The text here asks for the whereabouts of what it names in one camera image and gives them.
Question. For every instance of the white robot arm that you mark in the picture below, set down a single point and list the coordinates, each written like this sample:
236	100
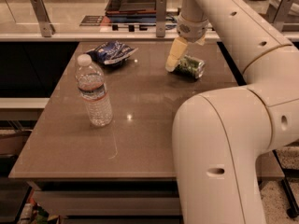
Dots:
218	135

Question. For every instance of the grey table with drawers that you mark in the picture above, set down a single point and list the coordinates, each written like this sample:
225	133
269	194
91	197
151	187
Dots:
126	167

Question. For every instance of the middle metal glass bracket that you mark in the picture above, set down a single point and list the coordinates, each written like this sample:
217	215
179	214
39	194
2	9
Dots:
160	17

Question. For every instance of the green soda can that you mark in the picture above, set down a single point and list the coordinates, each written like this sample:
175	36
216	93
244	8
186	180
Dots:
190	66

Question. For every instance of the right metal glass bracket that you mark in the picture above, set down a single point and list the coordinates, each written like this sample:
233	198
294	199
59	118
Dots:
277	15

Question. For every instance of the blue chip bag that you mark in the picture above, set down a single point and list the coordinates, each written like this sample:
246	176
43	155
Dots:
111	53

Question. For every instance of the clear plastic water bottle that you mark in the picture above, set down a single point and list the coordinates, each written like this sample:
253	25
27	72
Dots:
92	86

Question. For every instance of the left metal glass bracket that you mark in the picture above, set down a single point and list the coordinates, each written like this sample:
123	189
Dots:
45	25

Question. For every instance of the orange framed tablet tray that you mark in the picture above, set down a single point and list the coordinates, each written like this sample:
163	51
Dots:
130	7

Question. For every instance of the metal glass bracket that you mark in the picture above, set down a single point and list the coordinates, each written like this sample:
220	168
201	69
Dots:
45	25
277	15
160	17

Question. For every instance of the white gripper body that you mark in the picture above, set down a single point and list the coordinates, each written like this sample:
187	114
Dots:
192	29

